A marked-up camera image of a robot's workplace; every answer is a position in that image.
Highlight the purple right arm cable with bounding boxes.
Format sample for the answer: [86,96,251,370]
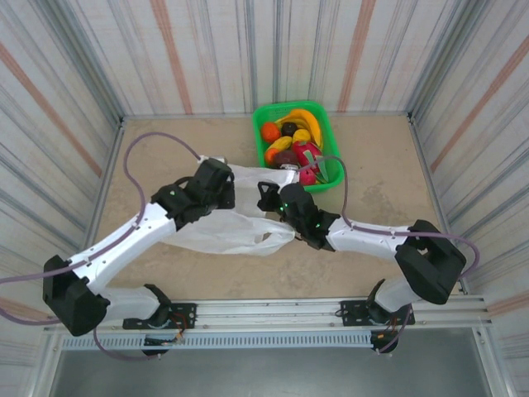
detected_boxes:
[295,155,481,355]

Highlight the yellow-orange fake mango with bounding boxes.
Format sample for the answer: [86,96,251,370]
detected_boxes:
[266,136,293,154]

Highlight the green plastic basket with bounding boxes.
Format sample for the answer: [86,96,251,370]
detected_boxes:
[251,101,346,194]

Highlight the pink fake dragon fruit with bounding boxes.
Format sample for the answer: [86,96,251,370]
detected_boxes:
[291,140,331,187]

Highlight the slotted grey cable duct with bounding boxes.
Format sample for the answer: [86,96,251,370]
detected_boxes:
[60,332,373,352]

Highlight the white plastic bag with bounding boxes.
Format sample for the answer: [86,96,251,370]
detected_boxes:
[159,163,309,257]

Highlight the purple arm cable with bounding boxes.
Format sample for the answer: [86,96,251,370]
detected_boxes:
[0,132,206,361]
[295,155,481,355]

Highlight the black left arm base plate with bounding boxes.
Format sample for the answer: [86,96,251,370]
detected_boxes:
[123,303,198,331]

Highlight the yellow fake banana bunch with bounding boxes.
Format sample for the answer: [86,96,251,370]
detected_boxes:
[274,108,323,150]

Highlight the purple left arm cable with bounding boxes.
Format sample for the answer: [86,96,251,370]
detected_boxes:
[0,132,206,361]

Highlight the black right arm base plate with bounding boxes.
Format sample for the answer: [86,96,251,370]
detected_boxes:
[338,299,417,328]

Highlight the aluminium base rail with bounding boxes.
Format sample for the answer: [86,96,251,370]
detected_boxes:
[43,294,493,332]

